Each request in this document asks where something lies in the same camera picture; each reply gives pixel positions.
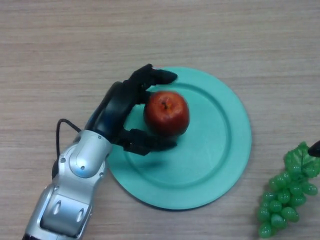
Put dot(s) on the red apple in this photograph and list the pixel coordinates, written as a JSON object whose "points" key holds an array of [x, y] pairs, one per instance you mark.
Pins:
{"points": [[167, 113]]}

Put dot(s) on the green grape bunch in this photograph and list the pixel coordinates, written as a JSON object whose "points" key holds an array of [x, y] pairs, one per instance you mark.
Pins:
{"points": [[280, 197]]}

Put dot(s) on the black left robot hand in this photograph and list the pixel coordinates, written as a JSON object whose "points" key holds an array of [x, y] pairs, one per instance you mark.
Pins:
{"points": [[116, 107]]}

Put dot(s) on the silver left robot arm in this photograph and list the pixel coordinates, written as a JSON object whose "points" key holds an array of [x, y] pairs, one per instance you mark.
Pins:
{"points": [[75, 175]]}

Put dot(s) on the green round plate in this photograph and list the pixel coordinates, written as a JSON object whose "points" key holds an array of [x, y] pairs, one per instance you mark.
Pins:
{"points": [[200, 160]]}

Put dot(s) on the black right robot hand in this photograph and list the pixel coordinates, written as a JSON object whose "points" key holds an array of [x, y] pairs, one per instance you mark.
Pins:
{"points": [[316, 150]]}

